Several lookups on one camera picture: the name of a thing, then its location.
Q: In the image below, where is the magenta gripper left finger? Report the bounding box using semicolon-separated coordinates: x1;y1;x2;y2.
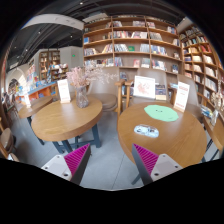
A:
42;144;91;185

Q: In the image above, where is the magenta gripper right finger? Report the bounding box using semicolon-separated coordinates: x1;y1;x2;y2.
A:
132;144;182;185

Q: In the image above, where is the green round mouse pad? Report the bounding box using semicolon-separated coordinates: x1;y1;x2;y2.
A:
144;105;179;122

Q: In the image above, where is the round wooden table right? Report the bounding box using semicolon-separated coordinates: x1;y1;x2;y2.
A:
117;102;207;168

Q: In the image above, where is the round wooden table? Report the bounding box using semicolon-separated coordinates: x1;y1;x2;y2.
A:
117;102;207;168
31;97;102;153

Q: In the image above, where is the round wooden table left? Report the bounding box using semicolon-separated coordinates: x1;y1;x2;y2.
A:
31;97;102;153

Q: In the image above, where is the wooden chair far left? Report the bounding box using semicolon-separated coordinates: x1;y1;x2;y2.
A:
0;117;19;162

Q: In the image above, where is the small wooden table far left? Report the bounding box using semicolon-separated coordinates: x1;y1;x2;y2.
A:
17;95;54;146

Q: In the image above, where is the beige chair right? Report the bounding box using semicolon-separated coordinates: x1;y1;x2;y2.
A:
177;75;203;122

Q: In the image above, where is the beige chair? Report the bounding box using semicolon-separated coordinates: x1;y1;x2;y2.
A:
87;67;125;115
177;75;203;122
125;68;168;107

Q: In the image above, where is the wooden table far right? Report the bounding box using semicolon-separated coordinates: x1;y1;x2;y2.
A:
203;116;224;159

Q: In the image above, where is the beige chair middle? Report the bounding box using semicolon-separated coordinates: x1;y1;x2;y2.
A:
125;68;168;107

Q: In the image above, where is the white red picture sign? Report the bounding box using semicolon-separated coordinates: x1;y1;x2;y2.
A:
133;76;155;99

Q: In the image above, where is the orange blue display counter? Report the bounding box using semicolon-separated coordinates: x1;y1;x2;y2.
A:
16;82;58;104

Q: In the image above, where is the white sign stand right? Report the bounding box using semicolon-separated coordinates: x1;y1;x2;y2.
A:
174;82;190;112

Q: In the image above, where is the white sign stand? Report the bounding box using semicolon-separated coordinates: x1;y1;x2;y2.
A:
174;82;190;112
57;79;71;103

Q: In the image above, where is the white sign stand left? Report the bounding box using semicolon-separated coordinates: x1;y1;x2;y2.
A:
57;79;71;103

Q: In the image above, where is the glass vase with pink flowers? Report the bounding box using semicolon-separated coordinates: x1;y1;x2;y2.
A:
66;66;102;108

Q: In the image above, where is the beige chair left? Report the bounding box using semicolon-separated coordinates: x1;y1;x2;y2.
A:
87;67;125;115

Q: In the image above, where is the distant wooden bookshelf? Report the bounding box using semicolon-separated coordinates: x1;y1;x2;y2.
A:
39;50;68;83

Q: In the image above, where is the right wooden bookshelf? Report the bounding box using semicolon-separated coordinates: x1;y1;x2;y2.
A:
178;23;224;114

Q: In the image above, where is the large wooden bookshelf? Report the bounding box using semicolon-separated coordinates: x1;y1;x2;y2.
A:
81;14;184;76

